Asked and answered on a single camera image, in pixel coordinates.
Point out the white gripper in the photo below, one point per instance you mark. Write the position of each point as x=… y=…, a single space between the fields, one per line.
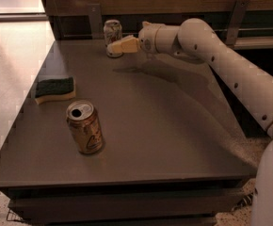
x=147 y=39

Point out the white green 7up can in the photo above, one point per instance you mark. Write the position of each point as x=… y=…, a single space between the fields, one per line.
x=112 y=32

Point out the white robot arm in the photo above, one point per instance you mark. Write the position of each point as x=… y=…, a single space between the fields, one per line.
x=252 y=86

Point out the gold soda can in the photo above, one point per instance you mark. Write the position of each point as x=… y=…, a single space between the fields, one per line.
x=83 y=121

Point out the green yellow sponge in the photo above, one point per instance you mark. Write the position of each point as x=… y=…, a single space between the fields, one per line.
x=55 y=90

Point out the grey drawer cabinet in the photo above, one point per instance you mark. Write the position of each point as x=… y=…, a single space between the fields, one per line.
x=190 y=204

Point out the striped object on floor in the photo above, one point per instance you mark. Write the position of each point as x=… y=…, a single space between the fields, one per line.
x=245 y=201

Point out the left metal wall bracket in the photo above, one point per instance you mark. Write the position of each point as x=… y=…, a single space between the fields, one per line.
x=95 y=21

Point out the metal wall bracket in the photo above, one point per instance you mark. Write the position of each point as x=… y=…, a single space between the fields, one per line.
x=95 y=21
x=236 y=19

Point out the right metal wall bracket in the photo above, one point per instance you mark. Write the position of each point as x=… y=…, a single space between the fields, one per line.
x=236 y=19

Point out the wire rack on floor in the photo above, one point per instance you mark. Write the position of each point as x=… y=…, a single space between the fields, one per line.
x=13 y=217

